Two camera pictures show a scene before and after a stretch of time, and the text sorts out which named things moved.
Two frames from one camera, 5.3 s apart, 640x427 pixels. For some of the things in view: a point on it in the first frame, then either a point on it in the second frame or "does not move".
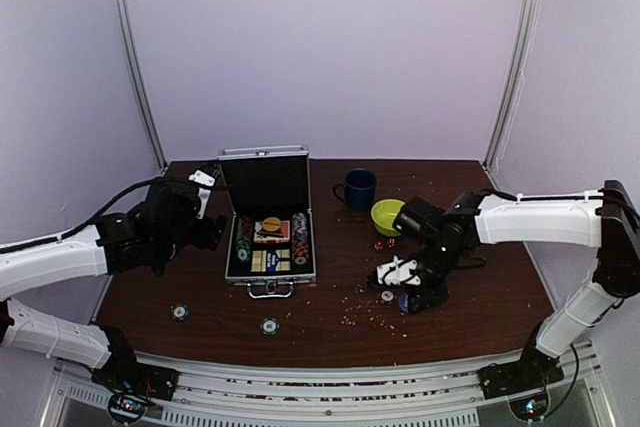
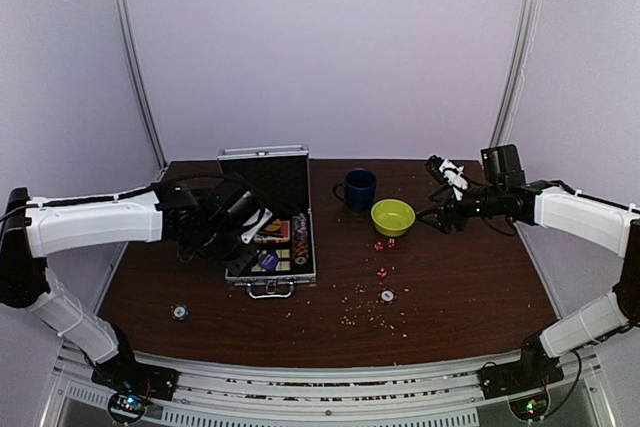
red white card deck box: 262,235 does not move
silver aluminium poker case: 270,234 does not move
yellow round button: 272,224 does not move
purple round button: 404,301 → 268,261
